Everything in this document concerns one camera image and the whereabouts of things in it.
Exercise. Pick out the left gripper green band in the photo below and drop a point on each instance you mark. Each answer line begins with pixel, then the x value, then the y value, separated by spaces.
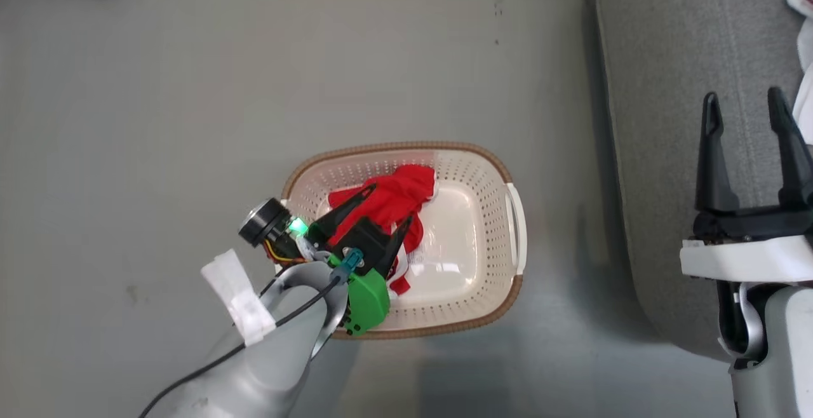
pixel 367 300

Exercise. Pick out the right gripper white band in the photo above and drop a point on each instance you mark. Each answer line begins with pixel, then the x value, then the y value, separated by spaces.
pixel 743 259

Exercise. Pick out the red cloth garment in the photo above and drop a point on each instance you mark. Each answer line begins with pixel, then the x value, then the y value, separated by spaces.
pixel 394 199

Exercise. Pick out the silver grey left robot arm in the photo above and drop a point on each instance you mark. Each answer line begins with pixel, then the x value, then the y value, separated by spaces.
pixel 267 367

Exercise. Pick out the grey fabric sofa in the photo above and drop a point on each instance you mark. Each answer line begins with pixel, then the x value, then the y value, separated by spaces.
pixel 673 119

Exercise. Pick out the beige perforated laundry basket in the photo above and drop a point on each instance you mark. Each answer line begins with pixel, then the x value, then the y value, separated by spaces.
pixel 463 246

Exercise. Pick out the white tape strip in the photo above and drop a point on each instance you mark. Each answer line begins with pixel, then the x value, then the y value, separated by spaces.
pixel 244 307

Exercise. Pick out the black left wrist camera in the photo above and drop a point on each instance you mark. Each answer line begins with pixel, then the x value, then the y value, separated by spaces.
pixel 263 222

